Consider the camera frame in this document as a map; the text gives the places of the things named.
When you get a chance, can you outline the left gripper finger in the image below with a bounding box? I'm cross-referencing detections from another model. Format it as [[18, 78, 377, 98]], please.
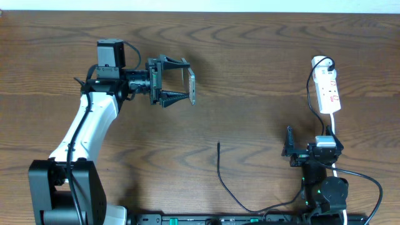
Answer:
[[159, 54, 190, 70], [159, 91, 189, 108]]

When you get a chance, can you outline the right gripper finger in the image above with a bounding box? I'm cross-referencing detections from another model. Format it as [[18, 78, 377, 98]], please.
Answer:
[[325, 126, 344, 150], [281, 126, 296, 157]]

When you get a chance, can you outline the Samsung Galaxy smartphone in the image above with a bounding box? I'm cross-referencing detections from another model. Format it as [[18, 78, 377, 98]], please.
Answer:
[[181, 67, 196, 106]]

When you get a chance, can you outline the black USB charging cable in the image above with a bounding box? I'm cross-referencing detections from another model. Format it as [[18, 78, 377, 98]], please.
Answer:
[[216, 56, 336, 214]]

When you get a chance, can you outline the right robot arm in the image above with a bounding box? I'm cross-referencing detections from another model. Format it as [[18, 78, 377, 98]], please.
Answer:
[[281, 126, 349, 224]]

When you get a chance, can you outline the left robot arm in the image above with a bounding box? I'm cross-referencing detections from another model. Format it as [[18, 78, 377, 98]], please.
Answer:
[[28, 39, 196, 224]]

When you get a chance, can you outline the white power strip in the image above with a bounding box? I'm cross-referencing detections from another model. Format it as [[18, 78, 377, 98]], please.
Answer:
[[312, 70, 341, 114]]

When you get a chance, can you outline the white power strip cord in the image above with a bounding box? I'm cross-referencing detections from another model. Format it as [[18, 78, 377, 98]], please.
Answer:
[[329, 112, 348, 225]]

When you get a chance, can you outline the white USB wall charger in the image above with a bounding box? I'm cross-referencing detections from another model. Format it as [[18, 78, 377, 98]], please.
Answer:
[[311, 56, 336, 77]]

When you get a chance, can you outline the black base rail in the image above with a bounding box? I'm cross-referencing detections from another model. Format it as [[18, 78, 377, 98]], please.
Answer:
[[126, 213, 369, 225]]

